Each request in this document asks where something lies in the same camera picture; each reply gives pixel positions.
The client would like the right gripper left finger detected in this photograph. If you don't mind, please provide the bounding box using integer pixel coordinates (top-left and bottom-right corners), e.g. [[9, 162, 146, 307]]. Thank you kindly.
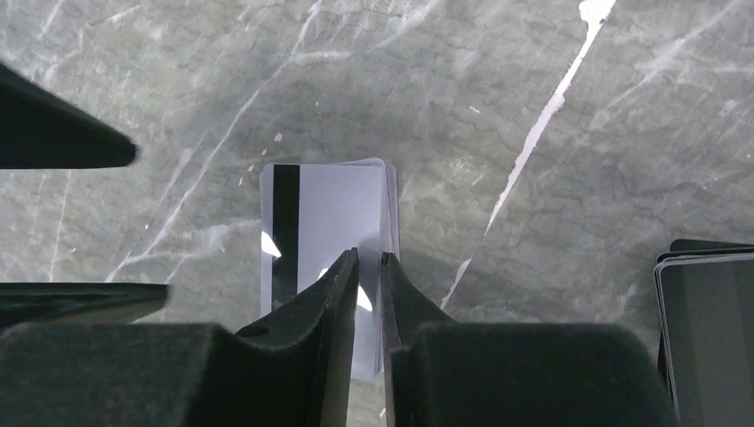
[[1, 249, 358, 426]]

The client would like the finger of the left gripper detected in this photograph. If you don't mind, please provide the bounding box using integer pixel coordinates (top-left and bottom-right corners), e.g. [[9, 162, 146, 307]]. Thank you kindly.
[[1, 64, 138, 170], [1, 282, 170, 330]]

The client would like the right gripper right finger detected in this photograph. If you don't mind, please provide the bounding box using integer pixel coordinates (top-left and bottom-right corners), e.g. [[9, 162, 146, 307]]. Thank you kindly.
[[381, 253, 678, 426]]

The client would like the silver card stack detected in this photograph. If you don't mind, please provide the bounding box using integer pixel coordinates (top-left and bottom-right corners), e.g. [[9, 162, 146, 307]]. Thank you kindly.
[[260, 157, 400, 382]]

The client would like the black card stack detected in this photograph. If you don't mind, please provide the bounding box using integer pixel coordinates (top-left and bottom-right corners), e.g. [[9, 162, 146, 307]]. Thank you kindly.
[[654, 239, 753, 426]]

